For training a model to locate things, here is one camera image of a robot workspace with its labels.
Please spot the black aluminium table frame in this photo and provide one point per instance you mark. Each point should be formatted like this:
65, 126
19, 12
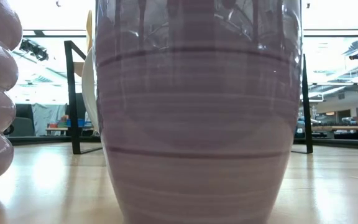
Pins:
42, 140

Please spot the black ceiling rig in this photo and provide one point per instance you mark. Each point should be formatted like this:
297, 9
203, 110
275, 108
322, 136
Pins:
34, 49

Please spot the grey armchair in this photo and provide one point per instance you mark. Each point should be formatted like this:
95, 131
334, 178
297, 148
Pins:
22, 126

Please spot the wooden shelf riser black legs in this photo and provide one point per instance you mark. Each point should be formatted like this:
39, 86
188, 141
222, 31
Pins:
71, 93

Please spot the dark ceiling fixture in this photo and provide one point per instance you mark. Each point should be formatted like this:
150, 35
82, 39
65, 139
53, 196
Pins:
356, 56

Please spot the yellow faceted mug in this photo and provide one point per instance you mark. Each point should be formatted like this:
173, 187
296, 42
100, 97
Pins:
89, 31

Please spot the wooden workbench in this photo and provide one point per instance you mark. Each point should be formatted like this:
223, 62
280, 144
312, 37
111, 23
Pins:
343, 127

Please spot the purple striped ceramic mug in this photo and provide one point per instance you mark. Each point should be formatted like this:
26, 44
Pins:
197, 124

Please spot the grey cloth cover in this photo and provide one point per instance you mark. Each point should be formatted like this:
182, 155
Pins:
47, 115

